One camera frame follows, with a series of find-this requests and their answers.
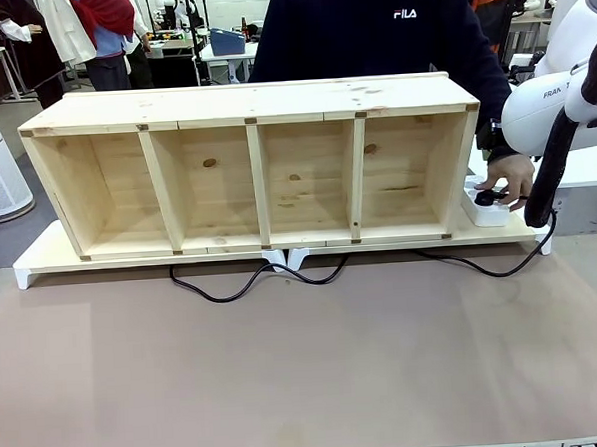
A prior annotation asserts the wooden shelf with compartments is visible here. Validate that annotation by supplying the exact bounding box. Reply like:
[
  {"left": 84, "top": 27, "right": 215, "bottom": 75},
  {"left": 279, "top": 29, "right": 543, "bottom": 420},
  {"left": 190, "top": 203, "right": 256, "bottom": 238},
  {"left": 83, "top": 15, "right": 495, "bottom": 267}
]
[{"left": 14, "top": 69, "right": 490, "bottom": 264}]

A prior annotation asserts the white power strip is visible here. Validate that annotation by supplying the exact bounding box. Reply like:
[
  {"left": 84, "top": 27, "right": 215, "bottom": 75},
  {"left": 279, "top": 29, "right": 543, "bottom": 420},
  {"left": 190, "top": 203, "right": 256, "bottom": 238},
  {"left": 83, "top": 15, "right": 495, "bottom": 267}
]
[{"left": 459, "top": 173, "right": 512, "bottom": 229}]

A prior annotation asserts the grey background table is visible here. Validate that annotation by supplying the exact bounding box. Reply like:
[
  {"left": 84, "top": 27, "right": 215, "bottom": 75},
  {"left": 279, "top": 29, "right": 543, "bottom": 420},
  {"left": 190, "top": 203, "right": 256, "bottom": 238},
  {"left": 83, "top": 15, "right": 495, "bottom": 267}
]
[{"left": 505, "top": 12, "right": 554, "bottom": 63}]

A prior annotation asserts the blue storage box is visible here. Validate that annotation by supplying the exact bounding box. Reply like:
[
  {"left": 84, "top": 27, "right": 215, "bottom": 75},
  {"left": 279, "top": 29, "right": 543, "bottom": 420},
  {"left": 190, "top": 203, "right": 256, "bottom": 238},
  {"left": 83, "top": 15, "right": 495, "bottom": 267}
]
[{"left": 209, "top": 25, "right": 249, "bottom": 57}]

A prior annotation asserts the person's left forearm navy sleeve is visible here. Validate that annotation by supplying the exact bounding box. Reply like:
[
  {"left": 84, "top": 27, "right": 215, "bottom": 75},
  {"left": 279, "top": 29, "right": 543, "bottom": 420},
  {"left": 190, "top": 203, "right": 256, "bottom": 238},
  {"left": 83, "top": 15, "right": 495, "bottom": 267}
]
[{"left": 473, "top": 66, "right": 521, "bottom": 164}]

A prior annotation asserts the mannequin with red scarf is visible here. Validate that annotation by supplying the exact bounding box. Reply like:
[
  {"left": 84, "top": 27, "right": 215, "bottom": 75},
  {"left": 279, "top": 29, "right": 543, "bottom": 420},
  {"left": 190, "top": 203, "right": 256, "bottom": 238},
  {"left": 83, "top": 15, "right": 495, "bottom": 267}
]
[{"left": 68, "top": 0, "right": 140, "bottom": 92}]

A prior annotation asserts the person's left hand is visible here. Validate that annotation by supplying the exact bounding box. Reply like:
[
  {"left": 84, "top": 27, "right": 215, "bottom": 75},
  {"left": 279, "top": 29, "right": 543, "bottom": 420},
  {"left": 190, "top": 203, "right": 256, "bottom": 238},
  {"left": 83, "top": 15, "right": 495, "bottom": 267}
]
[{"left": 483, "top": 151, "right": 538, "bottom": 214}]

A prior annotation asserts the white background table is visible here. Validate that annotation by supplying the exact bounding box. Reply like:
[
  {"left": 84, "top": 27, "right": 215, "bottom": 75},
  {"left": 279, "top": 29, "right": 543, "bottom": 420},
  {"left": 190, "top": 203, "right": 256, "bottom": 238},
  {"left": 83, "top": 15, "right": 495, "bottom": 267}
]
[{"left": 198, "top": 49, "right": 262, "bottom": 87}]

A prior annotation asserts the black power cable with plug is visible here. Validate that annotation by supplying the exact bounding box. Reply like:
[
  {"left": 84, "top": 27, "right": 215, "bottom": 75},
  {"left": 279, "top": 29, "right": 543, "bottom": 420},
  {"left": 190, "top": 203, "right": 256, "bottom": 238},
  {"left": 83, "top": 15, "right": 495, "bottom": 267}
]
[{"left": 164, "top": 183, "right": 563, "bottom": 307}]

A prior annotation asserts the black tripod stand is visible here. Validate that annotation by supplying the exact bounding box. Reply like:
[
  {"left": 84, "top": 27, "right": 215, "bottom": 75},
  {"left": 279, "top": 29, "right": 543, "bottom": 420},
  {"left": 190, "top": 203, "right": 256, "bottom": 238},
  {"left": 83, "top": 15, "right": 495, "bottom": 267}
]
[{"left": 184, "top": 0, "right": 210, "bottom": 88}]

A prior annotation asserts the black equipment cart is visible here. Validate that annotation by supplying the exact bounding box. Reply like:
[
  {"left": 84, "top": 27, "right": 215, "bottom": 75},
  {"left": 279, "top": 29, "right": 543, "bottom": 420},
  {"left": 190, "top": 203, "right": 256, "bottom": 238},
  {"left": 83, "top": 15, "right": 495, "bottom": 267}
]
[{"left": 145, "top": 30, "right": 202, "bottom": 90}]

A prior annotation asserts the person in navy FILA sweater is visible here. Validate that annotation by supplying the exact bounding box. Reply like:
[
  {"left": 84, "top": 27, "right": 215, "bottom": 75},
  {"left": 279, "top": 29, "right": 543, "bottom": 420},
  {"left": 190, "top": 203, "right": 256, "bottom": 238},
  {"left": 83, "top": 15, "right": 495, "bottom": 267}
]
[{"left": 244, "top": 0, "right": 511, "bottom": 112}]

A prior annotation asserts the white side table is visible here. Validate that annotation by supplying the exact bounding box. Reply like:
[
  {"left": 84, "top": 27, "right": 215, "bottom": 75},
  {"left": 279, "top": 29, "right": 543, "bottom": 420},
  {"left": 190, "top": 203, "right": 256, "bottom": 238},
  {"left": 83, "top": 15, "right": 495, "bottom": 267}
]
[{"left": 467, "top": 140, "right": 597, "bottom": 194}]

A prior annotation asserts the mannequin in black coat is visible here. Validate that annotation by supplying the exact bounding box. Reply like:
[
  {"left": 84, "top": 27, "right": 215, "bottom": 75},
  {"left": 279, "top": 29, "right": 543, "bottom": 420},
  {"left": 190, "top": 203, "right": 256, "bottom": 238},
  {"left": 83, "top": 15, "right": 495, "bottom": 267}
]
[{"left": 0, "top": 0, "right": 68, "bottom": 111}]

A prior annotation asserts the black braided cable sleeve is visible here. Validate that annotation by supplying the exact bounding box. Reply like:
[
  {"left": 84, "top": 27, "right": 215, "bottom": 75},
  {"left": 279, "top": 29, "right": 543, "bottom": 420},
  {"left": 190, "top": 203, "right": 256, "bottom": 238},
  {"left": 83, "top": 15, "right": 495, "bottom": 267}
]
[{"left": 514, "top": 42, "right": 597, "bottom": 229}]

